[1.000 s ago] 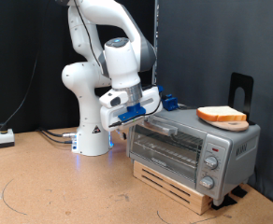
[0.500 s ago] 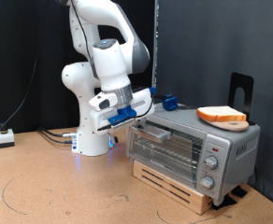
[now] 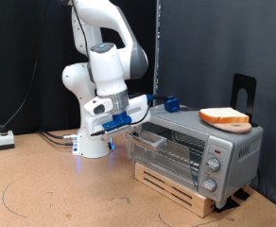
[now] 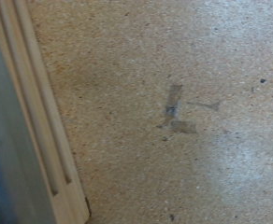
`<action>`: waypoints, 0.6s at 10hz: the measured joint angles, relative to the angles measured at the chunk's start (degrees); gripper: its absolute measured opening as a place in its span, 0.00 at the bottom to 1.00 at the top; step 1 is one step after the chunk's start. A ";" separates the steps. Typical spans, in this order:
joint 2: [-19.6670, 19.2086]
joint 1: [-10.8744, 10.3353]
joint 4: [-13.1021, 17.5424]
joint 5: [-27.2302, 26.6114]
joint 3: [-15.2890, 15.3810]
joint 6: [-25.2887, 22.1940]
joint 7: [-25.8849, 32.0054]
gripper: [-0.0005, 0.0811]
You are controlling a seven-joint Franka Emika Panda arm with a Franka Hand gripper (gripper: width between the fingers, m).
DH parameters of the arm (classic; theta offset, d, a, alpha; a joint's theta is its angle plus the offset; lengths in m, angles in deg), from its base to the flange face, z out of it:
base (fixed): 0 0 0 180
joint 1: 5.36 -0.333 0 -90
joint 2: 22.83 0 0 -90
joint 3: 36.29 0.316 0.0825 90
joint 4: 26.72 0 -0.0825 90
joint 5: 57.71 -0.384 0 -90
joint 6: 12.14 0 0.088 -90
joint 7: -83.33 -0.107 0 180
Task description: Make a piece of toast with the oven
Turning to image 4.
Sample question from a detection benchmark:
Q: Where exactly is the silver toaster oven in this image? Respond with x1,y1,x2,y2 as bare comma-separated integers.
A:
0,12,57,224

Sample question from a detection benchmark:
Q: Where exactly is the wooden block under oven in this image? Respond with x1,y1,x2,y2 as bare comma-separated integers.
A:
0,0,93,224

